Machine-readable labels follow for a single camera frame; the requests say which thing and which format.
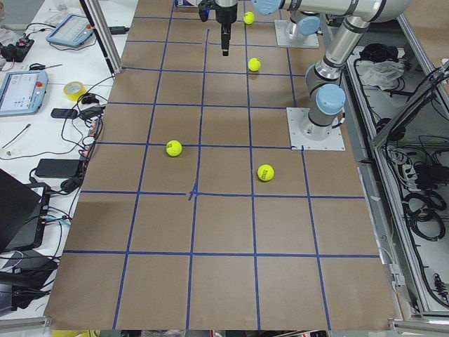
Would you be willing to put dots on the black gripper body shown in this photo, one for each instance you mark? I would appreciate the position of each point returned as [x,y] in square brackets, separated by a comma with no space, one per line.
[224,15]

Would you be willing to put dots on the yellow tennis ball printed logo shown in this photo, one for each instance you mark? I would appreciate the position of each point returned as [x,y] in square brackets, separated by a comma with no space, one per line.
[265,172]

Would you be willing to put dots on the far teach pendant tablet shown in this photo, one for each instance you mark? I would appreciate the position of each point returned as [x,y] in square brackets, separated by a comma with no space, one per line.
[72,32]

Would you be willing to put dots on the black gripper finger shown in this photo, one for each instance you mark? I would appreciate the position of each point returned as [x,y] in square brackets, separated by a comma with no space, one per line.
[225,38]

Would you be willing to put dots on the far yellow tennis ball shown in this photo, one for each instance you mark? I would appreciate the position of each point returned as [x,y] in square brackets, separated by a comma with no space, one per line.
[249,17]

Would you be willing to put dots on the white crumpled cloth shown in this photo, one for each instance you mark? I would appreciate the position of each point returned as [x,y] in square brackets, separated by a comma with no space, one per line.
[383,74]

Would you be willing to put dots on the black electronics box red button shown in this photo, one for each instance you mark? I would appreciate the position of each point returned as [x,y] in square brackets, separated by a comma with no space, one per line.
[18,51]

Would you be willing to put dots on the near teach pendant tablet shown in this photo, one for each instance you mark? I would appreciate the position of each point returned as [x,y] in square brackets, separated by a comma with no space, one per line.
[22,92]

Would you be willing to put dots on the black small adapter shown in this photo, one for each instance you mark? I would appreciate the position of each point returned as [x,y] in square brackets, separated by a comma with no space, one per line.
[118,30]

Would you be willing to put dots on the black laptop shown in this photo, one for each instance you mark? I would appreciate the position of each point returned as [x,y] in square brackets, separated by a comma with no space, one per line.
[23,208]

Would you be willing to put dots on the clear tennis ball can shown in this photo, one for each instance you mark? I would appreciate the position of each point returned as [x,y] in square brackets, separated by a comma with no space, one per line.
[189,6]

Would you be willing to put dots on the yellow tape roll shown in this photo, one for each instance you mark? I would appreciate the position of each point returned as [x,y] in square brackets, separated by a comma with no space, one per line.
[74,90]

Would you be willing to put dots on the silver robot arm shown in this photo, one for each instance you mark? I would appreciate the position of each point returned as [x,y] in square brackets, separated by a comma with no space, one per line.
[327,98]
[302,24]

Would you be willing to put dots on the black smartphone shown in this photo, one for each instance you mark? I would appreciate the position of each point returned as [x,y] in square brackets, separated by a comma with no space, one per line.
[64,113]

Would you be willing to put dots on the yellow tennis ball near base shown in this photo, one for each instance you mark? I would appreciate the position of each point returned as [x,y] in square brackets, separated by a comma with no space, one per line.
[254,64]

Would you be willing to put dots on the black power adapter brick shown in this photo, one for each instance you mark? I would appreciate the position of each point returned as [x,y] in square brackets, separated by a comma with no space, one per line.
[57,168]

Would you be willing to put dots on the teach pendant tablet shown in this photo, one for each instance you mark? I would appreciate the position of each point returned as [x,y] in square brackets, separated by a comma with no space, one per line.
[22,92]
[72,32]

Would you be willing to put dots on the yellow tennis ball left centre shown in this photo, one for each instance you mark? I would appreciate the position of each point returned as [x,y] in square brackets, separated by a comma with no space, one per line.
[173,148]

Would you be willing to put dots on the aluminium frame post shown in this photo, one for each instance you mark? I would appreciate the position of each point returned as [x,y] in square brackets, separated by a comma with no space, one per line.
[96,18]

